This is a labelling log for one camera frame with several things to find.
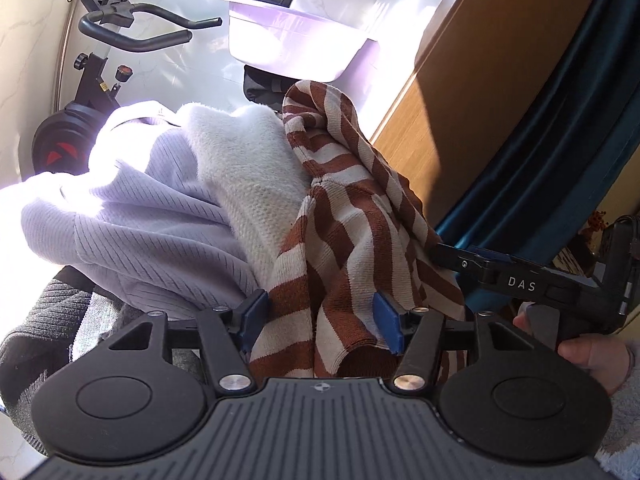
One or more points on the lavender ribbed sweater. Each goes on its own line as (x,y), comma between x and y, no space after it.
(150,220)

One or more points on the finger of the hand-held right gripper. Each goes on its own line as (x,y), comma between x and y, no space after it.
(457,259)

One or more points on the wooden wardrobe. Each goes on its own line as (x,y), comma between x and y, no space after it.
(475,85)

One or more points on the black exercise bike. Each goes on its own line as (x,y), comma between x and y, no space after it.
(95,75)

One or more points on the grey knit garment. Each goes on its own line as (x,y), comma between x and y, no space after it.
(40,320)

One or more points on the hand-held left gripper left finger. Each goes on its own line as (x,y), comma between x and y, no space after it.
(255,317)

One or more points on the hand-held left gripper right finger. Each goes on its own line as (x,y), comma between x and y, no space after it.
(387,320)

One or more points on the black fabric object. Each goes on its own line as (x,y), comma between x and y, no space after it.
(260,85)

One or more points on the person's right hand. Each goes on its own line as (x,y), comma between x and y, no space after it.
(595,360)

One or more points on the orange crochet flowers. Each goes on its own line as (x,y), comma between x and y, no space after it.
(596,220)

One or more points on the person's right forearm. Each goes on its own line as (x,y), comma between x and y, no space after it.
(625,425)

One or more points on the brown white striped sweater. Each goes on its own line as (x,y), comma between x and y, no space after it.
(350,220)

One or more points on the lilac plastic basin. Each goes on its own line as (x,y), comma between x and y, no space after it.
(285,45)

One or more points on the white fleece garment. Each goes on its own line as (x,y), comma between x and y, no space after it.
(250,175)

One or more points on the dark blue curtain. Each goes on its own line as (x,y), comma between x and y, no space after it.
(540,160)

